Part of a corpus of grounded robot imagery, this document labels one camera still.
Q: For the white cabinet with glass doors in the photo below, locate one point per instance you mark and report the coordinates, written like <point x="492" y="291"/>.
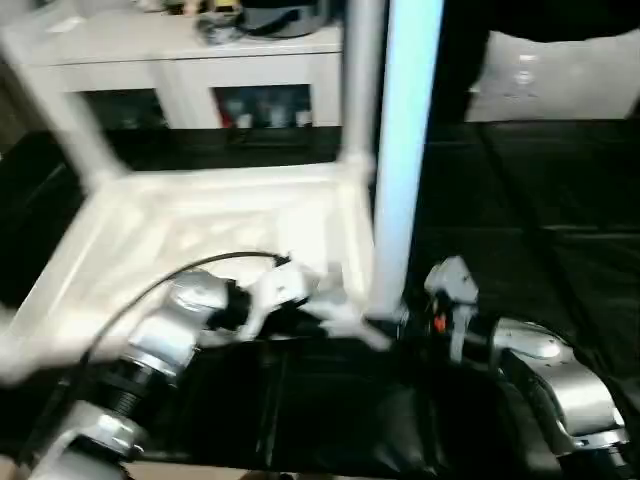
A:
<point x="130" y="55"/>

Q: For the black cabinet with yellow label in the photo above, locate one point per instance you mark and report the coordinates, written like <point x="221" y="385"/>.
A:
<point x="460" y="55"/>

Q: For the cluster of small bottles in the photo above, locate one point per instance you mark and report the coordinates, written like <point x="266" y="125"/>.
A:
<point x="265" y="108"/>

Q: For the white cushion with badge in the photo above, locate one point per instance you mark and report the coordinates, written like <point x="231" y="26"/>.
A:
<point x="570" y="75"/>

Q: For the white plastic table top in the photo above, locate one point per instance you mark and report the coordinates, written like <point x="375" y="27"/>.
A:
<point x="200" y="230"/>

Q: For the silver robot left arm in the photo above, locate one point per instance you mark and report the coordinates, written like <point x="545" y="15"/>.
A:
<point x="140" y="360"/>

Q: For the small colourful figurines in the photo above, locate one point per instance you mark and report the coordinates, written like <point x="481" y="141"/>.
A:
<point x="195" y="5"/>

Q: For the white plastic table leg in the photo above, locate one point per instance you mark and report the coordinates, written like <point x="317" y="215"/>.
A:
<point x="360" y="80"/>
<point x="55" y="100"/>
<point x="405" y="150"/>

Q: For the grey bag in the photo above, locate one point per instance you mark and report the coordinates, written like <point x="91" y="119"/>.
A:
<point x="285" y="15"/>

